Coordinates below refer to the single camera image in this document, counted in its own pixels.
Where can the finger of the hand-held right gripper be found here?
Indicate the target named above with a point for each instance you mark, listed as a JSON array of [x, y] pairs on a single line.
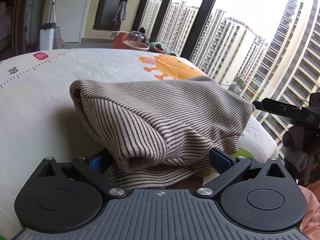
[[277, 107]]

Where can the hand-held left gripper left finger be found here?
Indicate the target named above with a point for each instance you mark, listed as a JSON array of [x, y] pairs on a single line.
[[98, 162]]

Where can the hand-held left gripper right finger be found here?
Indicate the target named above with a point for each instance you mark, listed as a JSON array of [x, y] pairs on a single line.
[[221, 161]]

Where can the striped beige garment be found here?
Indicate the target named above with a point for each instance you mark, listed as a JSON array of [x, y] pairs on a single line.
[[162, 110]]

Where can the person's right hand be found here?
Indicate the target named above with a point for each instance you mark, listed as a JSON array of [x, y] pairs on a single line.
[[293, 145]]

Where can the apartment buildings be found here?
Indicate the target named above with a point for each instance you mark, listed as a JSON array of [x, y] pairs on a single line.
[[287, 55]]

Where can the white cartoon printed mat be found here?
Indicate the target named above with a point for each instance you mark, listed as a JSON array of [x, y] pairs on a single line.
[[50, 105]]

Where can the person's pink clothing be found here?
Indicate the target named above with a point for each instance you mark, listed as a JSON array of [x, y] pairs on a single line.
[[311, 210]]

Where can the green slipper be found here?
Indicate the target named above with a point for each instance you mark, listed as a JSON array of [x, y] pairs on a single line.
[[157, 46], [171, 52]]

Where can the beige bucket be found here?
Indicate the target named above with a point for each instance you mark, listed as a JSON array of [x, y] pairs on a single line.
[[135, 45]]

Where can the orange bucket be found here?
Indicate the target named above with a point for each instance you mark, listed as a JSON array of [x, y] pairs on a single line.
[[118, 40]]

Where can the flat mop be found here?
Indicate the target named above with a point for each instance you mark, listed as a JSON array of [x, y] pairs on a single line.
[[57, 37]]

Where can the grey rag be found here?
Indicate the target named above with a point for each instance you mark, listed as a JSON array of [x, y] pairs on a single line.
[[136, 36]]

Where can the small dark object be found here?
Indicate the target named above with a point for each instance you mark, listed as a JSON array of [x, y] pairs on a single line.
[[142, 30]]

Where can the hanging grey cloth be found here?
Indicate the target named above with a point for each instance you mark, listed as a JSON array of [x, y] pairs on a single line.
[[120, 13]]

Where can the dark sliding door frame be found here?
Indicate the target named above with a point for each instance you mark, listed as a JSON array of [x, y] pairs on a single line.
[[21, 17]]

